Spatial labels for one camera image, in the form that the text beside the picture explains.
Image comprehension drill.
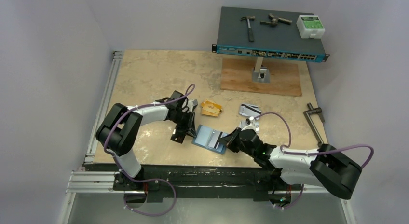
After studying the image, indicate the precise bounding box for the blue network switch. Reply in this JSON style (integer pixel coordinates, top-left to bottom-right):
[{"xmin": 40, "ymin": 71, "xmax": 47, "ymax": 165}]
[{"xmin": 212, "ymin": 6, "xmax": 330, "ymax": 62}]

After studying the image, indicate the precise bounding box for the plywood board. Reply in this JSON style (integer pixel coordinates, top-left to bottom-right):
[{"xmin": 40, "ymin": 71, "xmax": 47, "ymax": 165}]
[{"xmin": 220, "ymin": 58, "xmax": 302, "ymax": 97}]

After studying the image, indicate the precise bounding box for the aluminium frame rail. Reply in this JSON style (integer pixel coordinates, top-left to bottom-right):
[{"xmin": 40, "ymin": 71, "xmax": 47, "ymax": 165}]
[{"xmin": 65, "ymin": 50, "xmax": 349, "ymax": 195}]

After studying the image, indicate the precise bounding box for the white green electrical box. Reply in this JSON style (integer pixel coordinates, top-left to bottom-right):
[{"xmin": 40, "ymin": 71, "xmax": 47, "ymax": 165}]
[{"xmin": 296, "ymin": 15, "xmax": 325, "ymax": 39}]

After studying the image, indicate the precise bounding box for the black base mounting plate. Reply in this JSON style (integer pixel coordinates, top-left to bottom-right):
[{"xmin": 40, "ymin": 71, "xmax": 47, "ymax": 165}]
[{"xmin": 84, "ymin": 163, "xmax": 301, "ymax": 202}]

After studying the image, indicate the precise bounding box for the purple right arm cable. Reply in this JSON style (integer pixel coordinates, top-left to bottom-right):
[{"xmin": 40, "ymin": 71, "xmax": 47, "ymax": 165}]
[{"xmin": 252, "ymin": 112, "xmax": 374, "ymax": 169}]

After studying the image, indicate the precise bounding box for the small grey hammer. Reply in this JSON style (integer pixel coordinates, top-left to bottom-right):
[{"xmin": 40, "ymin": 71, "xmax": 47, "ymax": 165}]
[{"xmin": 240, "ymin": 16, "xmax": 255, "ymax": 43}]

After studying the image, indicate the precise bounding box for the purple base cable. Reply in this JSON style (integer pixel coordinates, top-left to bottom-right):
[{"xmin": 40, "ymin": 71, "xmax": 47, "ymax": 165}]
[
  {"xmin": 123, "ymin": 179, "xmax": 177, "ymax": 217},
  {"xmin": 272, "ymin": 184, "xmax": 305, "ymax": 210}
]

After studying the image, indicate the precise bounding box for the blue leather card holder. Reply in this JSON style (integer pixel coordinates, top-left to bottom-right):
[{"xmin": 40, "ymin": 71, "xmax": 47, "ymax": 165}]
[{"xmin": 191, "ymin": 125, "xmax": 228, "ymax": 154}]

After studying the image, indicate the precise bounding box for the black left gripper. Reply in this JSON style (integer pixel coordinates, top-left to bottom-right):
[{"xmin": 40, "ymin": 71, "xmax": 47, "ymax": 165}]
[{"xmin": 170, "ymin": 110, "xmax": 196, "ymax": 137}]

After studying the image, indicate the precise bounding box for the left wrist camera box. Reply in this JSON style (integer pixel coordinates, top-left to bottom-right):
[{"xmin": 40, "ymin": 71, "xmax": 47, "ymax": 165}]
[{"xmin": 187, "ymin": 99, "xmax": 198, "ymax": 112}]

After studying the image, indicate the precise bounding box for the grey metal crank handle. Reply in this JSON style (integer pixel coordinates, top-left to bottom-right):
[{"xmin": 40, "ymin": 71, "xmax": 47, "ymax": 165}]
[{"xmin": 303, "ymin": 102, "xmax": 325, "ymax": 147}]

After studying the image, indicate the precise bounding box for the metal stand post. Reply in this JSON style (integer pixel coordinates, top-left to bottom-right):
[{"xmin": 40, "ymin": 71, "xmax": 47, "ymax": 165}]
[{"xmin": 252, "ymin": 57, "xmax": 271, "ymax": 84}]

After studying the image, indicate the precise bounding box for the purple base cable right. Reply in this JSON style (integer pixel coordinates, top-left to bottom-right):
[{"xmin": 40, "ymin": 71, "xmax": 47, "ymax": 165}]
[{"xmin": 272, "ymin": 184, "xmax": 305, "ymax": 210}]

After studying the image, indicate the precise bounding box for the silver VIP credit card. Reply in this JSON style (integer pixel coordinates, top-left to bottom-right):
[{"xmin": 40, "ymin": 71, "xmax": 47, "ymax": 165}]
[{"xmin": 207, "ymin": 130, "xmax": 223, "ymax": 149}]

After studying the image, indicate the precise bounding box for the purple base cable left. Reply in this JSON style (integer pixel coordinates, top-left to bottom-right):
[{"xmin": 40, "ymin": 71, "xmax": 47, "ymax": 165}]
[{"xmin": 123, "ymin": 179, "xmax": 177, "ymax": 217}]

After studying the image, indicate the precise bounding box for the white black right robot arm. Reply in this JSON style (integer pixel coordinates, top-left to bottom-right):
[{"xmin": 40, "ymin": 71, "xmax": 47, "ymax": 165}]
[{"xmin": 219, "ymin": 128, "xmax": 363, "ymax": 200}]

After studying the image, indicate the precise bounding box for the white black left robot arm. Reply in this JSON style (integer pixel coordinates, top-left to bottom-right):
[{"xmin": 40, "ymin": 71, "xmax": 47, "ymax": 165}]
[{"xmin": 95, "ymin": 91, "xmax": 198, "ymax": 190}]

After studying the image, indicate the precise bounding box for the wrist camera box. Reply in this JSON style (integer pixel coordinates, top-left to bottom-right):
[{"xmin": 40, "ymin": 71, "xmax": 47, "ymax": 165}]
[
  {"xmin": 242, "ymin": 116, "xmax": 259, "ymax": 133},
  {"xmin": 187, "ymin": 99, "xmax": 198, "ymax": 112}
]

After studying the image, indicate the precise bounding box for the orange credit card stack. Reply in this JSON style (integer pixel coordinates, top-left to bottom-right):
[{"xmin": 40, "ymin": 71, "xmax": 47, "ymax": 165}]
[{"xmin": 201, "ymin": 99, "xmax": 223, "ymax": 117}]

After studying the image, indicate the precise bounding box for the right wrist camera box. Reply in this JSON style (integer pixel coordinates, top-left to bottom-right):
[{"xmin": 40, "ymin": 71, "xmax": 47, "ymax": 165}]
[{"xmin": 242, "ymin": 116, "xmax": 259, "ymax": 133}]

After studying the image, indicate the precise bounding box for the dark metal clamp tool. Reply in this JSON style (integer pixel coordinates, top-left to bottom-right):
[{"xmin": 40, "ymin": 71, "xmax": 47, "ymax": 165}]
[{"xmin": 260, "ymin": 13, "xmax": 292, "ymax": 27}]

